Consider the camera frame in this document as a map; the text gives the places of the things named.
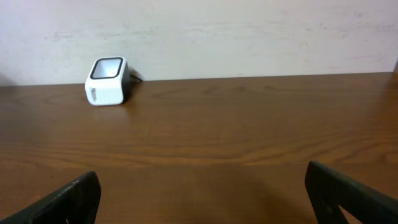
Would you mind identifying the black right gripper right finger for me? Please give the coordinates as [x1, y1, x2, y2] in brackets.
[305, 161, 397, 223]

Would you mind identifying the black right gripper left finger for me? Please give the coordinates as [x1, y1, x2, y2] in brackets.
[1, 171, 101, 224]

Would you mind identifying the white barcode scanner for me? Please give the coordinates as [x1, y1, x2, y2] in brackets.
[85, 56, 131, 106]

